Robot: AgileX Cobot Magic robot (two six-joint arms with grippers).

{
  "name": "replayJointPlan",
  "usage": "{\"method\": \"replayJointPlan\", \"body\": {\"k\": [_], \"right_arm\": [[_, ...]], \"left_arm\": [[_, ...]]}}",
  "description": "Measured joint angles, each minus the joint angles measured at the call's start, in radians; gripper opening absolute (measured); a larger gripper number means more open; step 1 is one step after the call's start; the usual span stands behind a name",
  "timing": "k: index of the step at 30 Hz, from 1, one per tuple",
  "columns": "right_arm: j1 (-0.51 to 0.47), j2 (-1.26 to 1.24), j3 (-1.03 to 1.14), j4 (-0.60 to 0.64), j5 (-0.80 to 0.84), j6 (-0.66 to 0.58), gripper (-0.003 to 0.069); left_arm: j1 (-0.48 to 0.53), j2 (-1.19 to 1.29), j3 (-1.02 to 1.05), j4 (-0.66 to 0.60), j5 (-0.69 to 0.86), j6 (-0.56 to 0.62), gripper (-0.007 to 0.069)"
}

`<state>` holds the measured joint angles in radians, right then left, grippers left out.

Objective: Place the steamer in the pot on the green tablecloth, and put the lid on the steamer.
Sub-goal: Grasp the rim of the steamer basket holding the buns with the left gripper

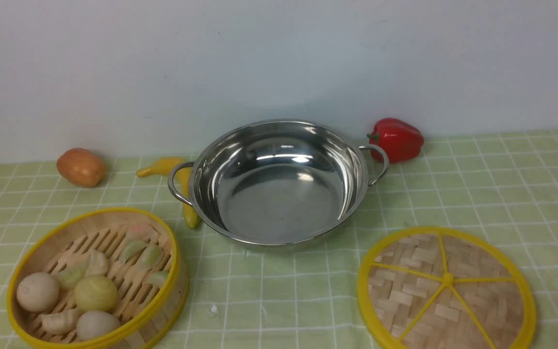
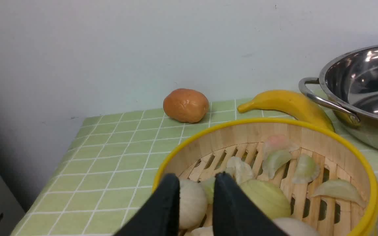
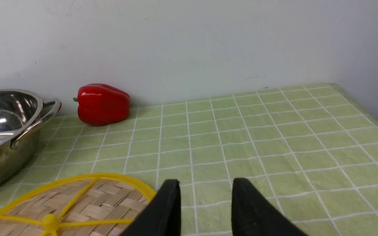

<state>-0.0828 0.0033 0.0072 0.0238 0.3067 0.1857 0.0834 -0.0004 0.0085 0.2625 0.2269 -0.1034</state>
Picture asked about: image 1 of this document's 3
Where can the bamboo steamer basket yellow rim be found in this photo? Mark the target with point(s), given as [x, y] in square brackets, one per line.
[147, 313]

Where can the woven bamboo steamer lid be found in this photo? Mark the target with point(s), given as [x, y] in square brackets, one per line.
[438, 288]

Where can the white steamed bun left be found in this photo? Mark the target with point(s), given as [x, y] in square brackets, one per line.
[38, 292]

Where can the white steamed bun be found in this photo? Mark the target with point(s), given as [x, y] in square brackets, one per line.
[93, 324]
[38, 292]

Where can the pale dumpling front left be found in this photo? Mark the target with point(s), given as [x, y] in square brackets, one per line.
[61, 322]

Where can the green dumpling left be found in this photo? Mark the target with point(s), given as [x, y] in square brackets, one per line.
[70, 276]

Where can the green dumpling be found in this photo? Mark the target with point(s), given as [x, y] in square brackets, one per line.
[70, 276]
[131, 248]
[150, 257]

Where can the white steamed bun front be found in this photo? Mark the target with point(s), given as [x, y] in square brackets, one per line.
[93, 324]

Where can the yellow steamed bun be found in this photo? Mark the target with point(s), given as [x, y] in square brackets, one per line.
[96, 293]

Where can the white dumpling centre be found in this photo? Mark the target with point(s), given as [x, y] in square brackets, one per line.
[98, 264]

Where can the green dumpling upper middle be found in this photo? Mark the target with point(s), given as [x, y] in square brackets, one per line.
[131, 248]

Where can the green dumpling right edge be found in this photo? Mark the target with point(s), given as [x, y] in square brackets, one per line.
[157, 278]

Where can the pink dumpling back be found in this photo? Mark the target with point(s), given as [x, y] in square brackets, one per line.
[139, 231]

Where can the green dumpling upper right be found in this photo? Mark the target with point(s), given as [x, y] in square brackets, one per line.
[150, 257]

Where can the yellow banana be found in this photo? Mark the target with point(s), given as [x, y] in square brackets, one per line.
[164, 166]

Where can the red bell pepper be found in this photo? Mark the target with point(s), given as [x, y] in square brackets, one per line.
[400, 140]

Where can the green checked tablecloth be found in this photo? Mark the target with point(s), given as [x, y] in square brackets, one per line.
[502, 188]

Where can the stainless steel two-handled pot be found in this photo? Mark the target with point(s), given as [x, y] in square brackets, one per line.
[278, 183]

